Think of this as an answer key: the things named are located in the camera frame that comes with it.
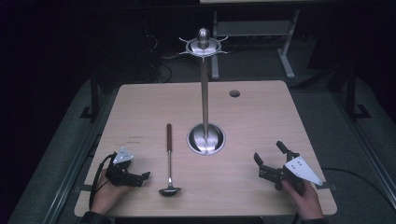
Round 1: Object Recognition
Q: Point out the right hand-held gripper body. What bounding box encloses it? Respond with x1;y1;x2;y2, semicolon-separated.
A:
258;150;324;196

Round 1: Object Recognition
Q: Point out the person's right hand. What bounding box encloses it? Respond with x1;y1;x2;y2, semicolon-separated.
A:
280;178;325;220

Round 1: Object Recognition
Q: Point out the black metal stand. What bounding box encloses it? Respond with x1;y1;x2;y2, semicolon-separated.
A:
78;74;101;120
295;62;372;121

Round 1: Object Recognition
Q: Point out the black cable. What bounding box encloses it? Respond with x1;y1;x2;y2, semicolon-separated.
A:
320;167;396;213
89;153;117;211

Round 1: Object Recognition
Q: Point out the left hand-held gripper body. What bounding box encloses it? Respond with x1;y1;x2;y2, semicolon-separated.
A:
105;147;145;189

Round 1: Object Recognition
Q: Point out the steel utensil stand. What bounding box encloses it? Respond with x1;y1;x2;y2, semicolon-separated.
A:
177;27;229;157

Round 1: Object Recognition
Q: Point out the grey metal table frame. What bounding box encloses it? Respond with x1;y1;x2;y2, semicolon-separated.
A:
210;8;302;80

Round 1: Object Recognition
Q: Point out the ladle with brown handle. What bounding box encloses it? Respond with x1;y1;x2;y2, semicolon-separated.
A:
158;122;182;198

